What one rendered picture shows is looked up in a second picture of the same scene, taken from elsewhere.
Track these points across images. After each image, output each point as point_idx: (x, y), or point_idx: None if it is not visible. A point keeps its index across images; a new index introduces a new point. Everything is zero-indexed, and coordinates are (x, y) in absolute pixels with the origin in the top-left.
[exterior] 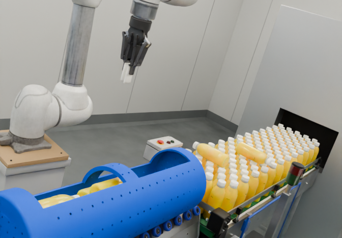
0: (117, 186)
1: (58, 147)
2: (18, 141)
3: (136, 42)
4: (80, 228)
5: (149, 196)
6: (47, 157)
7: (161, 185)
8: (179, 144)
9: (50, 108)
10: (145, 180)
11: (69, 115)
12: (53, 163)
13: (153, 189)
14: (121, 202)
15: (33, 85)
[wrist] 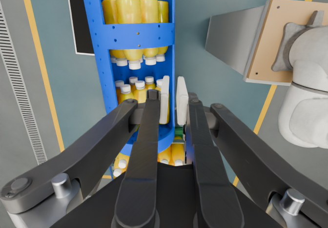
0: (97, 4)
1: (268, 78)
2: (301, 30)
3: (129, 165)
4: None
5: (94, 51)
6: (258, 52)
7: (102, 77)
8: None
9: (317, 71)
10: (104, 57)
11: (291, 99)
12: (251, 60)
13: (98, 62)
14: (86, 0)
15: None
